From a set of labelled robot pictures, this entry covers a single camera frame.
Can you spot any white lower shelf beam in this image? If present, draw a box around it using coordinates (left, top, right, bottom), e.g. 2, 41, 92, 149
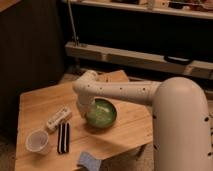
65, 42, 213, 80

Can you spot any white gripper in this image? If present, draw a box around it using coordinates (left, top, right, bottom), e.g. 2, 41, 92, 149
77, 101, 95, 118

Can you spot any black and white striped cloth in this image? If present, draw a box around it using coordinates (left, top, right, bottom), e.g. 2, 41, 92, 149
57, 123, 70, 154

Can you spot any clear plastic cup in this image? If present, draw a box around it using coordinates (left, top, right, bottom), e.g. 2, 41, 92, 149
25, 130, 51, 155

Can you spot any wooden table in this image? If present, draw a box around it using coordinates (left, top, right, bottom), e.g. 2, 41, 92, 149
14, 69, 163, 171

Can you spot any white remote control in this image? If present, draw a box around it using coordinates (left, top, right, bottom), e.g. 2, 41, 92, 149
46, 106, 72, 132

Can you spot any white upper shelf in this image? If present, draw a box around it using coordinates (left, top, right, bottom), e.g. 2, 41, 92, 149
61, 0, 213, 20

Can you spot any blue sponge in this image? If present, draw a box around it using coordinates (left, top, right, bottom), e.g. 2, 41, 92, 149
77, 152, 102, 171

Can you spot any green ceramic bowl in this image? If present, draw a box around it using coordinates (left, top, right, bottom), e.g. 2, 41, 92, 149
86, 98, 117, 129

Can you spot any black handle on shelf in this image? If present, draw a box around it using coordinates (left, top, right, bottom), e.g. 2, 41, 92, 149
164, 56, 193, 65

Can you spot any metal vertical pole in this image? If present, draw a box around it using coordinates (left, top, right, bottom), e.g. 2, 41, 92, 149
67, 0, 79, 46

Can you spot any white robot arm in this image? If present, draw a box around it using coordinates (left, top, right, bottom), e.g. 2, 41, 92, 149
73, 70, 213, 171

